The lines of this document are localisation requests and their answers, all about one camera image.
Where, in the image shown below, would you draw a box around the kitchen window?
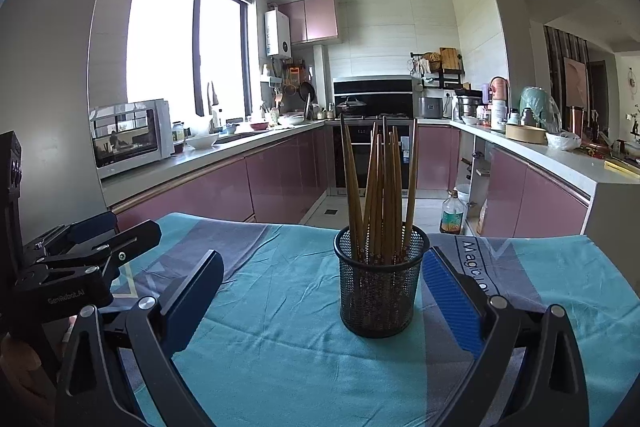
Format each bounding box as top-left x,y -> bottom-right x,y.
125,0 -> 252,122

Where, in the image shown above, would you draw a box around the left hand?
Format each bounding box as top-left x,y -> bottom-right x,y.
1,317 -> 76,426

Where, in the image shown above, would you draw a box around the white microwave oven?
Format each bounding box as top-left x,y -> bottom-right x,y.
89,98 -> 174,180

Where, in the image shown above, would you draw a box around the white bowl on counter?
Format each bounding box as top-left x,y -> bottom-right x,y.
186,133 -> 219,150

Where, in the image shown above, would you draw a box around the teal grey tablecloth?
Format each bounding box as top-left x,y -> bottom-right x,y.
112,213 -> 639,426

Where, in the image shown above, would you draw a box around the pink left base cabinets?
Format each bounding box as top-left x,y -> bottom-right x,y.
103,124 -> 331,229

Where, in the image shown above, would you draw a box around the pink base cabinets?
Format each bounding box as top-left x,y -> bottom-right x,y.
418,119 -> 591,237
103,124 -> 331,229

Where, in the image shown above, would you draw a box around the pink right base cabinets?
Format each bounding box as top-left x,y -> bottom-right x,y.
418,119 -> 591,237

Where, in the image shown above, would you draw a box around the black mesh holder cup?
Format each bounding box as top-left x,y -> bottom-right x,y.
333,227 -> 430,339

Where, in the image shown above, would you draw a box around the round bamboo steamer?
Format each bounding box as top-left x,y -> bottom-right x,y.
506,124 -> 547,145

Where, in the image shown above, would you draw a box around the white water heater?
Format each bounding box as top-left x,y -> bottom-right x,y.
264,9 -> 291,58

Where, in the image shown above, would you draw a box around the black built-in oven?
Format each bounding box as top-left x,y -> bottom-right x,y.
332,116 -> 419,195

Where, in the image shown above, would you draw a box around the teal food cover dome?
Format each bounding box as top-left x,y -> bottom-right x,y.
520,87 -> 562,134

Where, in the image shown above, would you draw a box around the steel stock pot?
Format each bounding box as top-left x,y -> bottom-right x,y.
454,89 -> 483,120

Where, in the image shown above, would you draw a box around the red thermos kettle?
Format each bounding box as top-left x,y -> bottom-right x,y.
489,76 -> 509,132

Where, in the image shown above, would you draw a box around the pink upper cabinet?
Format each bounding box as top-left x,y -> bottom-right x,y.
278,0 -> 340,44

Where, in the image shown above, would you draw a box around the black range hood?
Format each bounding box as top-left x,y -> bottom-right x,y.
332,75 -> 413,118

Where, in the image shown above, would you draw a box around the black wall shelf rack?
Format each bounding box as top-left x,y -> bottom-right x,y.
408,48 -> 465,90

